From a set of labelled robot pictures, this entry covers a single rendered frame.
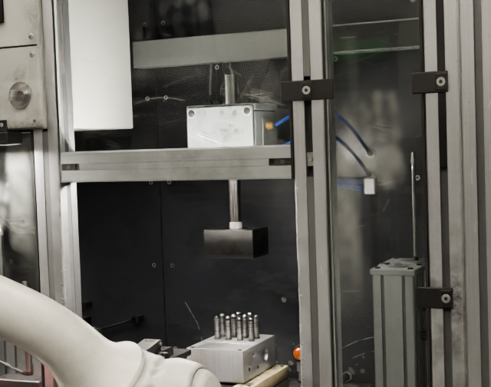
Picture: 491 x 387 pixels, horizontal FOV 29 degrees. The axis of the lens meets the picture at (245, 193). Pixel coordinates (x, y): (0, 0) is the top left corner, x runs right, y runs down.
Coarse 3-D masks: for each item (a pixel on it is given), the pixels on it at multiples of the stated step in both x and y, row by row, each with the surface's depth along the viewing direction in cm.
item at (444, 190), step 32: (448, 0) 117; (448, 32) 117; (448, 64) 117; (448, 96) 117; (448, 128) 118; (448, 160) 118; (448, 192) 118; (448, 224) 119; (448, 256) 119; (128, 320) 186; (448, 320) 120; (448, 352) 120; (448, 384) 120
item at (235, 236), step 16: (240, 192) 153; (240, 208) 153; (240, 224) 153; (208, 240) 152; (224, 240) 151; (240, 240) 150; (256, 240) 150; (208, 256) 152; (224, 256) 151; (240, 256) 150; (256, 256) 150
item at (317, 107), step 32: (320, 0) 123; (320, 32) 124; (320, 64) 124; (320, 128) 124; (320, 160) 125; (64, 192) 143; (320, 192) 125; (64, 224) 143; (320, 224) 125; (64, 256) 143; (320, 256) 125; (64, 288) 143; (320, 288) 126; (320, 320) 126; (320, 352) 126; (320, 384) 127
